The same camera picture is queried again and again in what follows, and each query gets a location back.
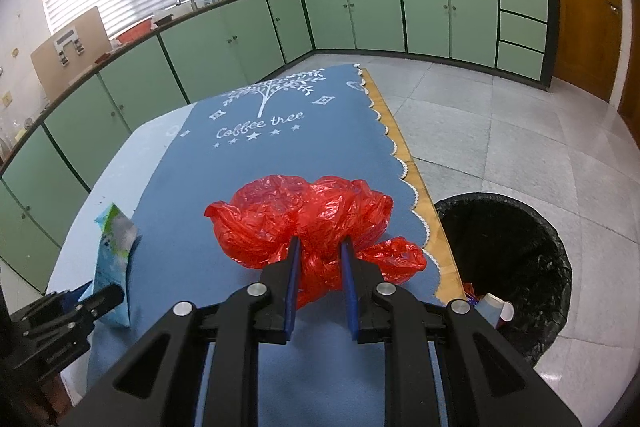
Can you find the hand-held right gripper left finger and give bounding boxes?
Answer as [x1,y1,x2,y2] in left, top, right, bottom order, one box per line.
[60,235,303,427]

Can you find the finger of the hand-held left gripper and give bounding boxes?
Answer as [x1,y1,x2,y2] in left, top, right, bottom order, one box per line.
[75,283,126,325]
[47,279,96,308]

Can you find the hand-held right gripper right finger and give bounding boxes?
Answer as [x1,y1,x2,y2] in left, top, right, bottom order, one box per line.
[340,239,581,427]

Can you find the blue green milk carton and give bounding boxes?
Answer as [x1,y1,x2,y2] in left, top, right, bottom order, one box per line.
[94,203,142,329]

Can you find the black trash bin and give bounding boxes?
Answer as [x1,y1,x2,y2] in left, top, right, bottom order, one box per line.
[432,193,573,370]

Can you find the dark blue printed tablecloth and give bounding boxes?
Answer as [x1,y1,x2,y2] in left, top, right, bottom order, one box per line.
[87,63,446,427]

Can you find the wooden board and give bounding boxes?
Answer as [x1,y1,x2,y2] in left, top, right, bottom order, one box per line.
[31,6,113,100]

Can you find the red plastic basin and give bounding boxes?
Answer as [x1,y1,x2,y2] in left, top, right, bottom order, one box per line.
[116,18,152,45]

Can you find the green kitchen base cabinets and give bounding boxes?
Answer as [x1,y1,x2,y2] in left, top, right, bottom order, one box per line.
[0,0,560,293]

